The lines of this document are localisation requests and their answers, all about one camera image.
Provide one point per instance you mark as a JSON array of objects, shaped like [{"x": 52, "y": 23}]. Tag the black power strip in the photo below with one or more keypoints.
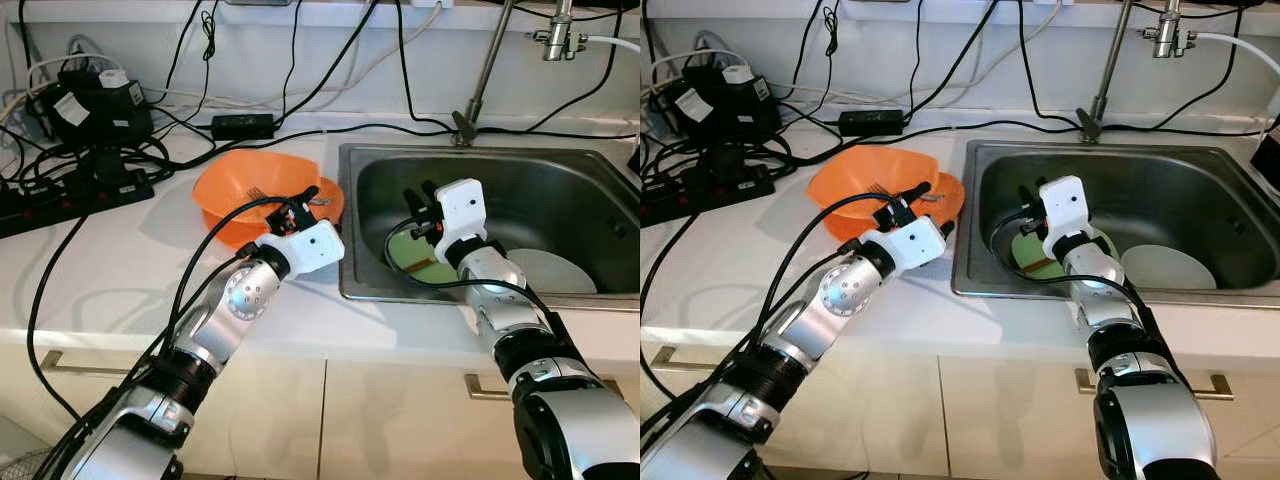
[
  {"x": 60, "y": 208},
  {"x": 700, "y": 198}
]

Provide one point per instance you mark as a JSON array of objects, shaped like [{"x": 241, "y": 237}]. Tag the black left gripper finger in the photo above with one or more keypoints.
[
  {"x": 916, "y": 191},
  {"x": 310, "y": 194}
]

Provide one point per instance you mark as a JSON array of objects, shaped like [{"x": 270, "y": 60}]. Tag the metal faucet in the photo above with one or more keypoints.
[
  {"x": 1108, "y": 65},
  {"x": 487, "y": 65}
]

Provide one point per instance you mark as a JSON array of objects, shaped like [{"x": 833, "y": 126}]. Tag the black rectangular object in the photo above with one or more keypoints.
[{"x": 1270, "y": 158}]

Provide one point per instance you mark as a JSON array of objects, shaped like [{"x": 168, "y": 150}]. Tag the green plate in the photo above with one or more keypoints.
[
  {"x": 400, "y": 255},
  {"x": 1025, "y": 250}
]

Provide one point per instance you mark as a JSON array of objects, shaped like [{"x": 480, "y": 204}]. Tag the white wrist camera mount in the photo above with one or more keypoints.
[
  {"x": 315, "y": 245},
  {"x": 920, "y": 240},
  {"x": 462, "y": 210},
  {"x": 1065, "y": 205}
]

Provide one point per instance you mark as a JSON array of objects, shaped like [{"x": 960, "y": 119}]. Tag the black power adapter brick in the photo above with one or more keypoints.
[
  {"x": 243, "y": 127},
  {"x": 870, "y": 122}
]

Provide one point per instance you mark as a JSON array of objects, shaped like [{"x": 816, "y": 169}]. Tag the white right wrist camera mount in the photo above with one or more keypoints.
[
  {"x": 462, "y": 210},
  {"x": 1065, "y": 205}
]

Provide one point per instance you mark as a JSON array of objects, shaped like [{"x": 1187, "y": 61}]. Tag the brown wooden chopstick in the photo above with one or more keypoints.
[
  {"x": 420, "y": 268},
  {"x": 1040, "y": 266}
]

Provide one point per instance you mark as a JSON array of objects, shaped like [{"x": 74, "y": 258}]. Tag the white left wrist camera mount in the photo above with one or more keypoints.
[
  {"x": 315, "y": 245},
  {"x": 920, "y": 240}
]

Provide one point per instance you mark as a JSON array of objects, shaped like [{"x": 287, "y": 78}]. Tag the white plate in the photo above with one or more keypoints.
[
  {"x": 1170, "y": 268},
  {"x": 555, "y": 272}
]

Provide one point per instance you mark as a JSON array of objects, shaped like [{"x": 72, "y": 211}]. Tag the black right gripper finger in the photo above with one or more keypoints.
[
  {"x": 1024, "y": 198},
  {"x": 430, "y": 194},
  {"x": 412, "y": 201},
  {"x": 1039, "y": 191}
]

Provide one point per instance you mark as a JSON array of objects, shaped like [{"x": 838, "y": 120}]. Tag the black labelled charger device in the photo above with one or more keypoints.
[
  {"x": 100, "y": 118},
  {"x": 735, "y": 112}
]

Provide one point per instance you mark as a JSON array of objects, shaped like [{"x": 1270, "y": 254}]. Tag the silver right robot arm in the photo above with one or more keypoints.
[
  {"x": 500, "y": 275},
  {"x": 1150, "y": 420}
]

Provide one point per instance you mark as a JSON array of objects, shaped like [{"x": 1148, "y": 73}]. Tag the stainless steel sink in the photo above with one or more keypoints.
[
  {"x": 570, "y": 195},
  {"x": 1190, "y": 190}
]

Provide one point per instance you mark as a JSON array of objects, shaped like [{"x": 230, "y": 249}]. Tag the orange plastic plate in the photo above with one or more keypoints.
[
  {"x": 336, "y": 210},
  {"x": 956, "y": 205}
]

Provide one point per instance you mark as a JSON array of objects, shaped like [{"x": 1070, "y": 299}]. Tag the white cabinet door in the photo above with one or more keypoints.
[
  {"x": 270, "y": 420},
  {"x": 1020, "y": 430},
  {"x": 880, "y": 410},
  {"x": 400, "y": 430}
]

